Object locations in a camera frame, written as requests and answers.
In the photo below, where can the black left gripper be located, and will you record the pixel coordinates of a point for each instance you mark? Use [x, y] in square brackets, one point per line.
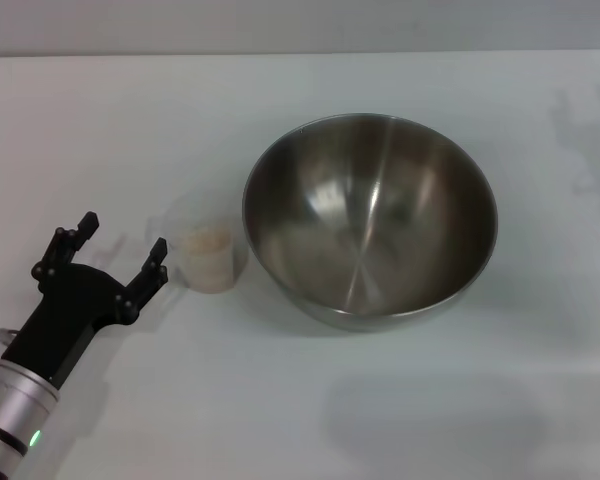
[65, 315]

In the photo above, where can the white rice grains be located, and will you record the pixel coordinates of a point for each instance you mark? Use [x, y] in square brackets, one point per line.
[205, 255]

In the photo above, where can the clear plastic measuring cup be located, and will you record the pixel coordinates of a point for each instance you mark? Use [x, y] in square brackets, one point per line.
[235, 270]

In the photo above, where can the stainless steel mixing bowl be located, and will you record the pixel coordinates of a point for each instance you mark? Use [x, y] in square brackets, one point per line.
[370, 210]

